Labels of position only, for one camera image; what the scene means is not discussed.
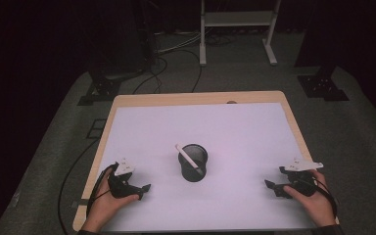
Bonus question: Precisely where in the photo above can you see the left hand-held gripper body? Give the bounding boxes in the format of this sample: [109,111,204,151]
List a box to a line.
[107,158,145,200]

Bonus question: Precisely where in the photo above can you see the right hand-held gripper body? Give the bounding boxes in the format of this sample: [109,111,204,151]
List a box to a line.
[278,158,325,198]

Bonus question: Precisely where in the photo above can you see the black mesh pen holder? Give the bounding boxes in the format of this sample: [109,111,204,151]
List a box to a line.
[177,143,209,183]

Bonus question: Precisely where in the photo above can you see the white pen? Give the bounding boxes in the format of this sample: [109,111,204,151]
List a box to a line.
[174,142,200,170]

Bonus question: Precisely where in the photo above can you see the person's right hand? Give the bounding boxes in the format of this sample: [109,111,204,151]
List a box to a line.
[282,169,338,229]

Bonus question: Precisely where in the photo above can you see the person's left hand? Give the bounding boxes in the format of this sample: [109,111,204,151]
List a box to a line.
[85,168,142,232]

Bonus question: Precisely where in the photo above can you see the white table mat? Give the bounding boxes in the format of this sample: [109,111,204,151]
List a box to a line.
[80,102,316,234]

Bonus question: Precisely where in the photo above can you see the black stand base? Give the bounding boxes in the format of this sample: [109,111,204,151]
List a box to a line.
[76,69,146,107]
[294,63,351,103]

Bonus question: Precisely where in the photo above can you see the left hand-held gripper cable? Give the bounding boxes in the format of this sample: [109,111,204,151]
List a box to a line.
[86,162,120,223]

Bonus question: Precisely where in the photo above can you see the hand-held gripper cable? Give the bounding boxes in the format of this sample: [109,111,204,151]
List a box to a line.
[303,175,339,218]
[86,162,120,223]

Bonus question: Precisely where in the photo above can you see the right hand-held gripper cable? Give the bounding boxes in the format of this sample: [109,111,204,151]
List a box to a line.
[303,175,339,218]

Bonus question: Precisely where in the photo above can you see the black floor cable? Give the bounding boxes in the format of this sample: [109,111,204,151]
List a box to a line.
[163,48,204,94]
[132,56,169,95]
[57,138,100,235]

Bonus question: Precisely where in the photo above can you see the white floor cables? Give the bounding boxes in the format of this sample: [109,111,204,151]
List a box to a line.
[155,29,204,56]

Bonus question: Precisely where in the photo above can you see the white metal stand frame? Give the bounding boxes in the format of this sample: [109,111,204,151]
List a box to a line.
[199,0,282,67]

